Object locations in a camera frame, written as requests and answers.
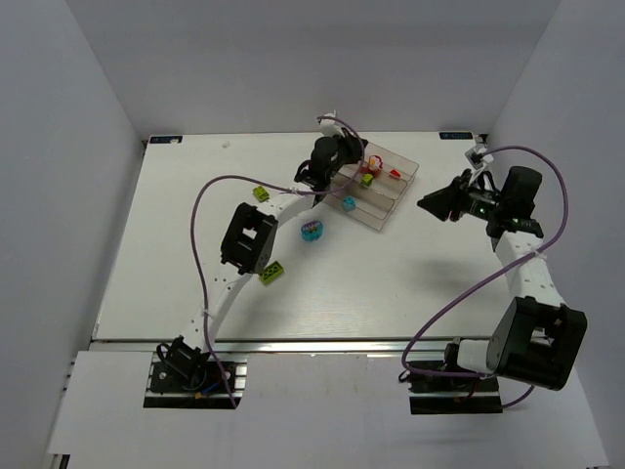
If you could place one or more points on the clear tiered plastic organizer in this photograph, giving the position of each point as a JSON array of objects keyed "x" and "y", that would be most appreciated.
[{"x": 375, "y": 204}]

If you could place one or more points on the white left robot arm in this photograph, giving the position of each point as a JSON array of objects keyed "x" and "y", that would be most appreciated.
[{"x": 247, "y": 245}]

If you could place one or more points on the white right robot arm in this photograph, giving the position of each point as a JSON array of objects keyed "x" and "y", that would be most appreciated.
[{"x": 538, "y": 338}]

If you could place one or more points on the aluminium table edge rail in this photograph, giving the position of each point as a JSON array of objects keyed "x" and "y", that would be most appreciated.
[{"x": 247, "y": 347}]

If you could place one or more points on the teal flower face lego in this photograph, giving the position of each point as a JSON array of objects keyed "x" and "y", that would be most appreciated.
[{"x": 312, "y": 231}]

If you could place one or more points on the blue corner sticker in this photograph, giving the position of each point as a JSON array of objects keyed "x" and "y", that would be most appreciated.
[
  {"x": 455, "y": 135},
  {"x": 165, "y": 140}
]

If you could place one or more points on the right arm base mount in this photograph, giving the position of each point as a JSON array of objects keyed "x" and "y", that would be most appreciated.
[{"x": 433, "y": 395}]

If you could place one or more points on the right blue corner sticker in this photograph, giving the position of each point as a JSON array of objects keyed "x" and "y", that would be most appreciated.
[{"x": 455, "y": 135}]

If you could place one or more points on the lime green long lego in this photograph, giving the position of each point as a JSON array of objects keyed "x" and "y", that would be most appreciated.
[{"x": 271, "y": 273}]

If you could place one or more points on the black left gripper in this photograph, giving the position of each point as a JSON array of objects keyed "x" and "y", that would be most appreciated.
[{"x": 309, "y": 172}]

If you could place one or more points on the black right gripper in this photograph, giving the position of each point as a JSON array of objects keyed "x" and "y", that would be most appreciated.
[{"x": 455, "y": 198}]

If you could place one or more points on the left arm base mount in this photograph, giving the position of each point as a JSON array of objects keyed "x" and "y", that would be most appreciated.
[{"x": 182, "y": 377}]

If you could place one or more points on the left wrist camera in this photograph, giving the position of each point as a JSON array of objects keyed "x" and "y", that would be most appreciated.
[{"x": 328, "y": 126}]

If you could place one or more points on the lime green lego brick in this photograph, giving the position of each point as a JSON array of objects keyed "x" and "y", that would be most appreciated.
[{"x": 261, "y": 194}]

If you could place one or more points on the lime green square lego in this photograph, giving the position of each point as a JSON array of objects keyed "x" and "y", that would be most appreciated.
[{"x": 367, "y": 180}]

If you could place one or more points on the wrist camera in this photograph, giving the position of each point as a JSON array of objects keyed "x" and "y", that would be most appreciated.
[
  {"x": 328, "y": 126},
  {"x": 475, "y": 155}
]

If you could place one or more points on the small light blue lego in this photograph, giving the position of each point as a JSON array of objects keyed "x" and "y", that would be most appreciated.
[{"x": 348, "y": 204}]

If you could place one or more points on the red rounded lego brick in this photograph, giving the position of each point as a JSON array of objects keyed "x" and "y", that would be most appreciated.
[{"x": 375, "y": 165}]

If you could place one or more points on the left blue corner sticker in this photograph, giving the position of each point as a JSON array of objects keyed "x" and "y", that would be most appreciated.
[{"x": 165, "y": 140}]

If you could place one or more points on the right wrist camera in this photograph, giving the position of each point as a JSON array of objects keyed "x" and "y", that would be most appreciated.
[{"x": 475, "y": 155}]

